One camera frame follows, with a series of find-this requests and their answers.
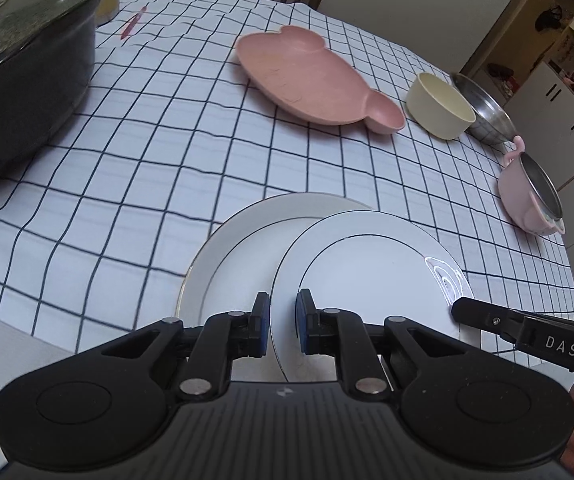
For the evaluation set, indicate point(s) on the black cooking pot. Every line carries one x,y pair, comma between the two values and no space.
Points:
27,125

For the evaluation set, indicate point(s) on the red pen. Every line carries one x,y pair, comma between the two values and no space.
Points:
132,24

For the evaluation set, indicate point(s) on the glass pot lid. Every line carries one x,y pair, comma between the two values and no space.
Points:
17,25

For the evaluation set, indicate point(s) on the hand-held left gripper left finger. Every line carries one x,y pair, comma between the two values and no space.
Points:
262,322

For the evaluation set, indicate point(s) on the cream bowl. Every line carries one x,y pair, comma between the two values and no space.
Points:
437,115

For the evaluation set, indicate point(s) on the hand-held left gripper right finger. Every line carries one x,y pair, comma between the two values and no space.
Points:
304,322

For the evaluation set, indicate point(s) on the white checkered tablecloth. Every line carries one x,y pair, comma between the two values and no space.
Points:
167,135

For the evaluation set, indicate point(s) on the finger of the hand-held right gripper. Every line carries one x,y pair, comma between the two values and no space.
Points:
487,320

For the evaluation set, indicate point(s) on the pink fish-shaped plate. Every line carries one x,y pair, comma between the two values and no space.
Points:
297,65

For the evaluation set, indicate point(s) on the stainless steel bowl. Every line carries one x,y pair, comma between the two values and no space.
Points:
489,115

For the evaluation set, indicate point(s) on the white plate with thin rim line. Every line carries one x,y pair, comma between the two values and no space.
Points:
367,270
237,255

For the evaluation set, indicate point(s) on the dark bag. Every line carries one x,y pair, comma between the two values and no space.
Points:
549,19

